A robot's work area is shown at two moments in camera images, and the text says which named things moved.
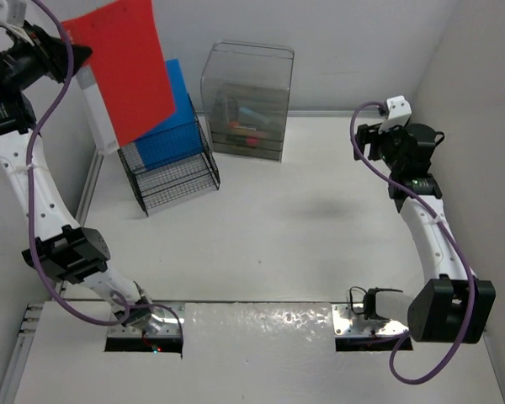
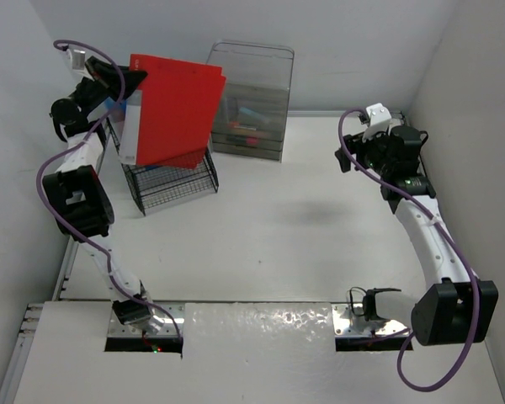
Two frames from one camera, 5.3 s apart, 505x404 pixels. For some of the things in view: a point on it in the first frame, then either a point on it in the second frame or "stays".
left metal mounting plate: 163,323 stays
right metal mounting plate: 348,320 stays
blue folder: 178,136 -> 116,109
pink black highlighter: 242,140 stays
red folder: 127,66 -> 178,110
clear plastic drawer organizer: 245,90 stays
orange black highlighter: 241,125 stays
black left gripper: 50,52 -> 106,77
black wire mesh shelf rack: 171,165 stays
